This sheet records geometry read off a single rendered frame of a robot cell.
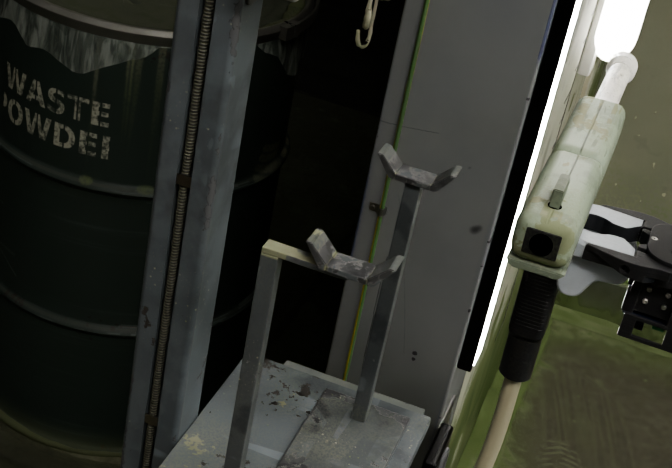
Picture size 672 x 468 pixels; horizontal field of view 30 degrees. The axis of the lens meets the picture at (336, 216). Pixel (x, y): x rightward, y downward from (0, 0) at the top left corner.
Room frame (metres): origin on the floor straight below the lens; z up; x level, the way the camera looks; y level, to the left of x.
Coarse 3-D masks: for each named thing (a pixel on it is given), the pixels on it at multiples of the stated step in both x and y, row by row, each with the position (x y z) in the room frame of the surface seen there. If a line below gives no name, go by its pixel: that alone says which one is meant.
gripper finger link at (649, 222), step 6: (618, 210) 0.99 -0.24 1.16; (624, 210) 0.99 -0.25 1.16; (630, 210) 0.99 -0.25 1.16; (636, 216) 0.98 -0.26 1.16; (642, 216) 0.99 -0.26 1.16; (648, 216) 0.99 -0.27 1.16; (648, 222) 0.98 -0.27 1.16; (654, 222) 0.98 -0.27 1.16; (660, 222) 0.98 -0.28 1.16; (666, 222) 0.99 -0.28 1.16; (642, 228) 0.97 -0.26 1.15; (648, 228) 0.97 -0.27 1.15
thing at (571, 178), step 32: (608, 64) 1.29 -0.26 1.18; (608, 96) 1.17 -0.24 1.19; (576, 128) 1.05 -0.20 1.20; (608, 128) 1.06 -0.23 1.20; (576, 160) 0.97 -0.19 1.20; (608, 160) 1.02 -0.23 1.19; (544, 192) 0.89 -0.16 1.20; (576, 192) 0.91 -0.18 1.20; (544, 224) 0.85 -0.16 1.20; (576, 224) 0.85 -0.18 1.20; (512, 256) 0.85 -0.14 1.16; (544, 256) 0.84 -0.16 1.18; (544, 288) 0.94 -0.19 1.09; (512, 320) 0.94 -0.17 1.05; (544, 320) 0.94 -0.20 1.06; (512, 352) 0.94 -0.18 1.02
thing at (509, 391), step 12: (504, 384) 0.95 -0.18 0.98; (516, 384) 0.95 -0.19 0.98; (504, 396) 0.95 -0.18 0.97; (516, 396) 0.95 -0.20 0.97; (504, 408) 0.95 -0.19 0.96; (492, 420) 0.95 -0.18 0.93; (504, 420) 0.94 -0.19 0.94; (492, 432) 0.95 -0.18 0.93; (504, 432) 0.95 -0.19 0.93; (492, 444) 0.94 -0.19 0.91; (480, 456) 0.95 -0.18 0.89; (492, 456) 0.94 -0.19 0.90
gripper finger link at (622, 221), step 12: (588, 216) 0.97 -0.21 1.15; (600, 216) 0.97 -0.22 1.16; (612, 216) 0.98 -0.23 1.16; (624, 216) 0.98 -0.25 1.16; (588, 228) 0.97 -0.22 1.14; (600, 228) 0.97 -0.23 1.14; (612, 228) 0.96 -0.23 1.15; (624, 228) 0.96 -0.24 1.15; (636, 228) 0.97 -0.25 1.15; (636, 240) 0.97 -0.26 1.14
